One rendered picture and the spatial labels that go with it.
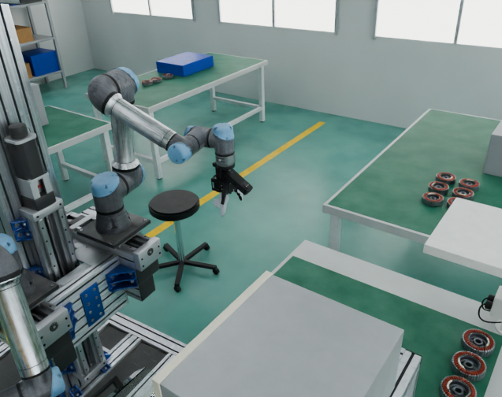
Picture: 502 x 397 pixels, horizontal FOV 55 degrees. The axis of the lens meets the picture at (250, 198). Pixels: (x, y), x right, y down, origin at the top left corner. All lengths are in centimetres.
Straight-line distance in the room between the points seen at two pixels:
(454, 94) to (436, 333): 390
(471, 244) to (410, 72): 412
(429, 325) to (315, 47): 456
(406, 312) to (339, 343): 98
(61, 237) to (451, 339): 157
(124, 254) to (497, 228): 144
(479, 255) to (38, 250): 159
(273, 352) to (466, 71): 471
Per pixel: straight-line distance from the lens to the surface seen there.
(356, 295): 214
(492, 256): 171
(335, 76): 609
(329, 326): 118
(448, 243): 172
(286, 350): 113
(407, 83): 575
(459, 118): 415
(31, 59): 794
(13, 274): 140
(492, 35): 543
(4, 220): 200
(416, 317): 209
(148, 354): 270
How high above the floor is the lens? 215
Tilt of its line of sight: 30 degrees down
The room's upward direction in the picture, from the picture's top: 3 degrees counter-clockwise
